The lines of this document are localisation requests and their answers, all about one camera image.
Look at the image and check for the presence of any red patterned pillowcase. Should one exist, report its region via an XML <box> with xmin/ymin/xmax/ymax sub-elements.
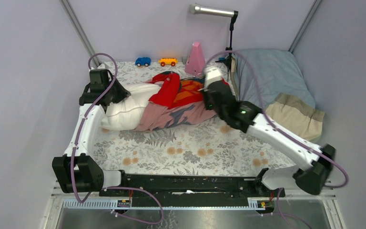
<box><xmin>135</xmin><ymin>71</ymin><xmax>217</xmax><ymax>131</ymax></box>

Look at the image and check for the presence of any floral table mat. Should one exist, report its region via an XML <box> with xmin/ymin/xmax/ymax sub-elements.
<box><xmin>90</xmin><ymin>61</ymin><xmax>297</xmax><ymax>177</ymax></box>

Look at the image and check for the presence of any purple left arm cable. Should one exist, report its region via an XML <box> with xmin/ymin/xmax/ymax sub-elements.
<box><xmin>70</xmin><ymin>53</ymin><xmax>165</xmax><ymax>226</ymax></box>

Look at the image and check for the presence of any orange toy car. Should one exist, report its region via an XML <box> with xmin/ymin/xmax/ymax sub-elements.
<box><xmin>158</xmin><ymin>58</ymin><xmax>178</xmax><ymax>67</ymax></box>

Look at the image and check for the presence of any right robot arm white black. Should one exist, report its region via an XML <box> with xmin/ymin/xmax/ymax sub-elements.
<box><xmin>202</xmin><ymin>79</ymin><xmax>336</xmax><ymax>197</ymax></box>

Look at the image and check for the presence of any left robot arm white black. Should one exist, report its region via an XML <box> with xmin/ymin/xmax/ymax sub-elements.
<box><xmin>52</xmin><ymin>69</ymin><xmax>130</xmax><ymax>193</ymax></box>

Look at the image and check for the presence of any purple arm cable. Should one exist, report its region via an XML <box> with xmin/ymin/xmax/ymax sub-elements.
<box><xmin>205</xmin><ymin>50</ymin><xmax>350</xmax><ymax>229</ymax></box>
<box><xmin>70</xmin><ymin>53</ymin><xmax>165</xmax><ymax>226</ymax></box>

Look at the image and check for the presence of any blue and beige pillow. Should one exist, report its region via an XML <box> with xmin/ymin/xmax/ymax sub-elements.
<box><xmin>232</xmin><ymin>49</ymin><xmax>325</xmax><ymax>143</ymax></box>

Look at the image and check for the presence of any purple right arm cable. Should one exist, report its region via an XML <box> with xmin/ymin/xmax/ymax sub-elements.
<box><xmin>205</xmin><ymin>50</ymin><xmax>350</xmax><ymax>229</ymax></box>

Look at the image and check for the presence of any pink metronome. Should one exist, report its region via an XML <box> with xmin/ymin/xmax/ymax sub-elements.
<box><xmin>184</xmin><ymin>42</ymin><xmax>205</xmax><ymax>76</ymax></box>

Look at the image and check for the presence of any white pillow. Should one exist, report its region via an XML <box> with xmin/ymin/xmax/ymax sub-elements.
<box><xmin>101</xmin><ymin>83</ymin><xmax>161</xmax><ymax>131</ymax></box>

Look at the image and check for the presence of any silver lamp on black stand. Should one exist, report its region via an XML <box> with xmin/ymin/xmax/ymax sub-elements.
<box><xmin>188</xmin><ymin>3</ymin><xmax>240</xmax><ymax>72</ymax></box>

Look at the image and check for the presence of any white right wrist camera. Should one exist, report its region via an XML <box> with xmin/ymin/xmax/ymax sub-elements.
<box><xmin>203</xmin><ymin>66</ymin><xmax>223</xmax><ymax>88</ymax></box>

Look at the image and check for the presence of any blue toy car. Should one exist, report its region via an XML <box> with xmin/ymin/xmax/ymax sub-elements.
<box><xmin>135</xmin><ymin>57</ymin><xmax>151</xmax><ymax>67</ymax></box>

